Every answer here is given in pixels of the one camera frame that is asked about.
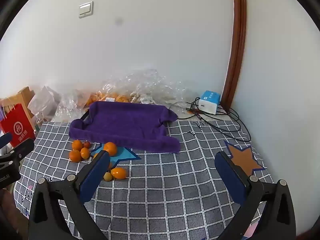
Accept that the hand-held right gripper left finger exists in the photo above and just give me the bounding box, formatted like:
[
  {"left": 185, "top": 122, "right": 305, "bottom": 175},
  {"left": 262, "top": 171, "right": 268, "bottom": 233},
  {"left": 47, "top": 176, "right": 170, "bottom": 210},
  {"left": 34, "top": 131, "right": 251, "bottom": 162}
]
[{"left": 29, "top": 150, "right": 112, "bottom": 240}]

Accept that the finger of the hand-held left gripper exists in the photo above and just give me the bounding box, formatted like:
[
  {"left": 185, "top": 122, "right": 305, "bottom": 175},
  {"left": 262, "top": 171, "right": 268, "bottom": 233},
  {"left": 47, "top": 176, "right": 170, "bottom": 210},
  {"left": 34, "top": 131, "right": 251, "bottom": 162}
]
[
  {"left": 10, "top": 138, "right": 35, "bottom": 160},
  {"left": 0, "top": 133, "right": 13, "bottom": 147}
]

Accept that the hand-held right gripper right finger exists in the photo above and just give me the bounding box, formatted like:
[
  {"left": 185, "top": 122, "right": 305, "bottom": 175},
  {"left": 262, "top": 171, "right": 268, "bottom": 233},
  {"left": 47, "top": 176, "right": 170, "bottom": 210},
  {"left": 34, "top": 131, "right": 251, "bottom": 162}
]
[{"left": 214, "top": 151, "right": 297, "bottom": 240}]

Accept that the large orange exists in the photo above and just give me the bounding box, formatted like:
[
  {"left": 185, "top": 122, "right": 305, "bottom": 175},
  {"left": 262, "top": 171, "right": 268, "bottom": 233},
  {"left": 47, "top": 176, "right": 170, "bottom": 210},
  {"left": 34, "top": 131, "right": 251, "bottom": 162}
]
[{"left": 103, "top": 142, "right": 118, "bottom": 156}]

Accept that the purple towel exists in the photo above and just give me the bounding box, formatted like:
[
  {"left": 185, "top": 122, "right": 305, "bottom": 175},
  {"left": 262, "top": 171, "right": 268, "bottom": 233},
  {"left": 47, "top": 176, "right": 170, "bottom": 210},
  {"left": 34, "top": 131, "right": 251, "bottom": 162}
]
[{"left": 69, "top": 101, "right": 181, "bottom": 153}]

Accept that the red paper bag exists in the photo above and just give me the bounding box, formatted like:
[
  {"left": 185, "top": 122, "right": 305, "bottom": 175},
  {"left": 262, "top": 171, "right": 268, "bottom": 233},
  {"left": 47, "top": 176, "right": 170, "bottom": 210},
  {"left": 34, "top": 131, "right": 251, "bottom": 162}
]
[{"left": 0, "top": 103, "right": 36, "bottom": 148}]

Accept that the white plastic bag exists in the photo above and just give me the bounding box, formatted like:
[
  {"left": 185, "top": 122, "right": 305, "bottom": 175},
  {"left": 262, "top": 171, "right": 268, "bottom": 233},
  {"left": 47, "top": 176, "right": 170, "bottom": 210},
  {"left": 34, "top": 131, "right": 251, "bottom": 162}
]
[{"left": 27, "top": 86, "right": 62, "bottom": 117}]

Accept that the grey checkered blanket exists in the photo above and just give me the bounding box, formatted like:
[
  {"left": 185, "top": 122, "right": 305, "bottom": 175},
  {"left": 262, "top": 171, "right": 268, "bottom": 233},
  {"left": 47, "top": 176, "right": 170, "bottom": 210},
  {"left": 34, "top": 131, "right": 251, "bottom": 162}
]
[{"left": 14, "top": 120, "right": 275, "bottom": 240}]

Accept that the white and blue box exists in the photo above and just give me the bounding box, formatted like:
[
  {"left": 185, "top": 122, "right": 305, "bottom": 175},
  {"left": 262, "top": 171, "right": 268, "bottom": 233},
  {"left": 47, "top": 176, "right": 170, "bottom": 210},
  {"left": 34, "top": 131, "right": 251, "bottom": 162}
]
[{"left": 199, "top": 90, "right": 221, "bottom": 115}]

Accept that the pile of bagged oranges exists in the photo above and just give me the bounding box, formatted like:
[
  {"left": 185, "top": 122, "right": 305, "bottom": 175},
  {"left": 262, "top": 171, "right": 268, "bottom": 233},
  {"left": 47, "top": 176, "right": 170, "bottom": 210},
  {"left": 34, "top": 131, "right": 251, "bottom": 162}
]
[{"left": 84, "top": 91, "right": 132, "bottom": 109}]

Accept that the large crumpled clear plastic bag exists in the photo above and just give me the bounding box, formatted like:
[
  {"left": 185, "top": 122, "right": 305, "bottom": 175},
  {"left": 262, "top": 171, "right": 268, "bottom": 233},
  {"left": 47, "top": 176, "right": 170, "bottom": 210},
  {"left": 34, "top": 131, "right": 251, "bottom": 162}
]
[{"left": 100, "top": 69, "right": 188, "bottom": 107}]

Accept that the black cable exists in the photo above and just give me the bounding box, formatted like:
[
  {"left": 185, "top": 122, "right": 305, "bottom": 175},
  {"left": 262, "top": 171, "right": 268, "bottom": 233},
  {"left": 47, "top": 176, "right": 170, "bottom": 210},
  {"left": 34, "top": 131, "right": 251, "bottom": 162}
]
[
  {"left": 176, "top": 101, "right": 200, "bottom": 119},
  {"left": 192, "top": 105, "right": 252, "bottom": 142}
]

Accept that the brown wooden door frame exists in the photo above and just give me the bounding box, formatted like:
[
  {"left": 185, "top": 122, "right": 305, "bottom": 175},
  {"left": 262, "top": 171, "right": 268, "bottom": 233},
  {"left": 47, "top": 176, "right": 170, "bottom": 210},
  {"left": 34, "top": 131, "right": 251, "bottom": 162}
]
[{"left": 221, "top": 0, "right": 248, "bottom": 110}]

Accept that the white light switch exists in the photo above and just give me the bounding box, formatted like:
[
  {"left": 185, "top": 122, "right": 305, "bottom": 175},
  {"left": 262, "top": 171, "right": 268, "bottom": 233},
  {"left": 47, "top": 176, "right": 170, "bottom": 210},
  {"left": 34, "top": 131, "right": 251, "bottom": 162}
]
[{"left": 79, "top": 1, "right": 94, "bottom": 19}]

